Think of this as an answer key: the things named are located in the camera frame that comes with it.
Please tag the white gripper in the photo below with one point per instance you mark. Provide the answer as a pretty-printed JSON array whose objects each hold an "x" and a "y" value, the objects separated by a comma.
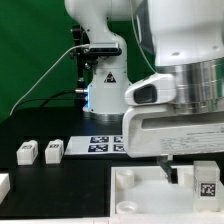
[{"x": 151, "y": 131}]

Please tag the white square tabletop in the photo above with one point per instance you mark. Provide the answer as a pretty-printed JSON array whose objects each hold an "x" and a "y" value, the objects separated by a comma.
[{"x": 143, "y": 195}]

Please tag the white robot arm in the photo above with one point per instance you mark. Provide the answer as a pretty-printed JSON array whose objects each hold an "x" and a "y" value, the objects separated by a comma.
[{"x": 180, "y": 108}]

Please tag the white marker plate with tags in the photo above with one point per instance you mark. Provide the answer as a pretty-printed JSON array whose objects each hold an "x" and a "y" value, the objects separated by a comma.
[{"x": 95, "y": 145}]

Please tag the white obstacle fence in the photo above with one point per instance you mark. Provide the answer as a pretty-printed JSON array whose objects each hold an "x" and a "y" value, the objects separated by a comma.
[{"x": 4, "y": 186}]

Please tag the black camera on stand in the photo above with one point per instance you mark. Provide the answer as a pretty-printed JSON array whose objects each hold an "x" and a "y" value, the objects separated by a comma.
[{"x": 88, "y": 57}]

